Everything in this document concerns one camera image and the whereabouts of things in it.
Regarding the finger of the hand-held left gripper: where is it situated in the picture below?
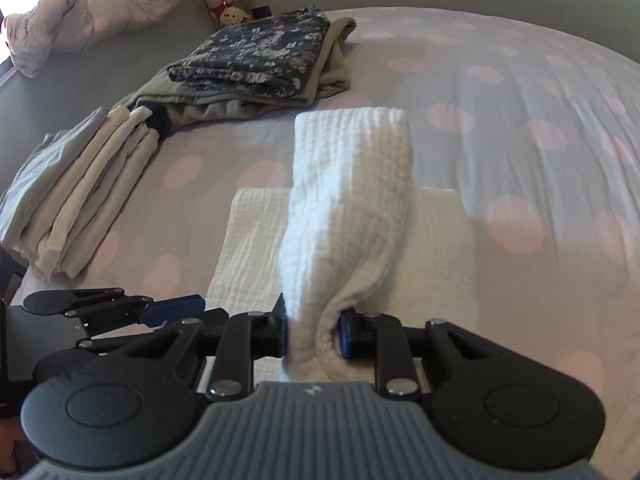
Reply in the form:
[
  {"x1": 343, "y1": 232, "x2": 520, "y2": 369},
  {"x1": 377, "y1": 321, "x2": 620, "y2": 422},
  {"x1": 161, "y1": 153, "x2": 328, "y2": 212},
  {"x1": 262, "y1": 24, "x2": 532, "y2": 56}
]
[
  {"x1": 65, "y1": 287, "x2": 207, "y2": 337},
  {"x1": 77, "y1": 309, "x2": 232, "y2": 358}
]

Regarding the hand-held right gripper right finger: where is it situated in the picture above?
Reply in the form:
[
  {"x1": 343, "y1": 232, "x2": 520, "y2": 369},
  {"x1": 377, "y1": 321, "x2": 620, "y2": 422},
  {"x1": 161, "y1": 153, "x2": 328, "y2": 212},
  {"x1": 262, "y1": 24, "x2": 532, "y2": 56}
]
[{"x1": 337, "y1": 308, "x2": 526, "y2": 401}]

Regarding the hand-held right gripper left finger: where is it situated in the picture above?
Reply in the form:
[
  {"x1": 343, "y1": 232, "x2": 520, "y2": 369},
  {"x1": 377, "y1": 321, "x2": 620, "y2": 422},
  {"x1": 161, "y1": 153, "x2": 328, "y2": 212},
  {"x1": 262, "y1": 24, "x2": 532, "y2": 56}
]
[{"x1": 100, "y1": 294, "x2": 291, "y2": 401}]

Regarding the white muslin cloth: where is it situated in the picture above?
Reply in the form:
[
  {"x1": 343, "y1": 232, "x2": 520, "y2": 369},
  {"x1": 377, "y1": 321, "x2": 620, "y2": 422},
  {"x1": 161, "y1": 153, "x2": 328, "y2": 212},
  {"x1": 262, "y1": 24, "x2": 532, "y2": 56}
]
[{"x1": 205, "y1": 106, "x2": 476, "y2": 386}]

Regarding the folded cream cloth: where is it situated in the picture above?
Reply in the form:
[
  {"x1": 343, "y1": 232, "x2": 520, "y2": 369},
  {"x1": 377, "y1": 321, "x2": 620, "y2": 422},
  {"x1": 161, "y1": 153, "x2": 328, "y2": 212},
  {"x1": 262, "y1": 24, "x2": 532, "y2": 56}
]
[{"x1": 30, "y1": 107, "x2": 162, "y2": 282}]

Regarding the folded grey cloth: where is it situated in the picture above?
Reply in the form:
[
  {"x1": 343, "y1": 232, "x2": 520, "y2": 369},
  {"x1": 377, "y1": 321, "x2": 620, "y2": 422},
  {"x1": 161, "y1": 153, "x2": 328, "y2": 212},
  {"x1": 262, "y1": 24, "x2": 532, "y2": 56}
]
[{"x1": 0, "y1": 106, "x2": 110, "y2": 261}]

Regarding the dark navy fabric piece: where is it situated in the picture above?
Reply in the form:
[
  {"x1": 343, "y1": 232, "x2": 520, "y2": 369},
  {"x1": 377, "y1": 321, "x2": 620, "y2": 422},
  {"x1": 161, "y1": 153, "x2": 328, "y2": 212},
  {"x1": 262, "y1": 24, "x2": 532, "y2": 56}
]
[{"x1": 136, "y1": 104, "x2": 173, "y2": 137}]

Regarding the folded beige garment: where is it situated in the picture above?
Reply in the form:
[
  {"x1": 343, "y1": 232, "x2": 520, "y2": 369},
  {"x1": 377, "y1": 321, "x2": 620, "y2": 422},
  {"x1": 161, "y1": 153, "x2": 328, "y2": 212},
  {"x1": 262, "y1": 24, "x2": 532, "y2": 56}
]
[{"x1": 112, "y1": 16, "x2": 358, "y2": 136}]

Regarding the folded dark floral garment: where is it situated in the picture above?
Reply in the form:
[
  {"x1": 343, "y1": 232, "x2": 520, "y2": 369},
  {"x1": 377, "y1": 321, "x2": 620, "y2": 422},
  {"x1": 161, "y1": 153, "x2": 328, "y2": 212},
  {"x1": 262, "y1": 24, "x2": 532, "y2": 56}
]
[{"x1": 167, "y1": 6, "x2": 331, "y2": 98}]

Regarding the polka dot bed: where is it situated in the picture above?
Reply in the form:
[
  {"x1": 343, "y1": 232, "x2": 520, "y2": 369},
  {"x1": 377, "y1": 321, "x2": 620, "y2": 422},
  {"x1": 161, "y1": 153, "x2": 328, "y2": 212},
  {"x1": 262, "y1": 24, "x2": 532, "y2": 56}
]
[{"x1": 0, "y1": 0, "x2": 640, "y2": 480}]

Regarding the pink crumpled duvet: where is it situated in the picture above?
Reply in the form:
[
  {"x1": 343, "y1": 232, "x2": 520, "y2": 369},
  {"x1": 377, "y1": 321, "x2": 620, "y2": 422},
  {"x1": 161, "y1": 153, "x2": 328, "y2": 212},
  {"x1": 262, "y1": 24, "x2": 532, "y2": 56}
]
[{"x1": 2, "y1": 0, "x2": 197, "y2": 78}]

